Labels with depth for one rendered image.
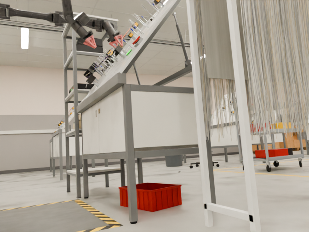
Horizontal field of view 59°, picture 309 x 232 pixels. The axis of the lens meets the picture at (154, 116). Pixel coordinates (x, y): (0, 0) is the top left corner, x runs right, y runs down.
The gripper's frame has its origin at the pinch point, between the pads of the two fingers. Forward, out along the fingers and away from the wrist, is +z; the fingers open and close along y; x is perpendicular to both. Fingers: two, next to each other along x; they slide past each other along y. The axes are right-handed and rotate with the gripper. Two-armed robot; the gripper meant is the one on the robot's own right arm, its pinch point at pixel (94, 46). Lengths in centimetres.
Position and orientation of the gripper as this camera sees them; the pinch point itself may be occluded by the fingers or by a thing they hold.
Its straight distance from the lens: 193.6
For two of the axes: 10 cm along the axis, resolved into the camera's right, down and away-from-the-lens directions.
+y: -5.7, 3.3, 7.5
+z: 6.6, 7.3, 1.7
